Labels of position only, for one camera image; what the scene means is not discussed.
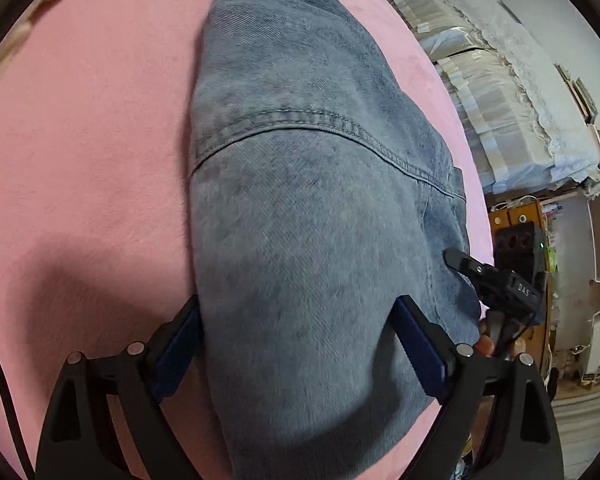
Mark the blue denim jacket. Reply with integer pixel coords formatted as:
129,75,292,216
190,0,480,479

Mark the person's right hand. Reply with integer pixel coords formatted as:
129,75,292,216
474,309,527,361

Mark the wooden drawer cabinet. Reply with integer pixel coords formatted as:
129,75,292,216
489,198,550,365

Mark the lace covered furniture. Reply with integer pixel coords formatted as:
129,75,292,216
388,0,600,195

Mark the pink bed blanket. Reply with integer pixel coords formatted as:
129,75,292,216
0,0,496,480

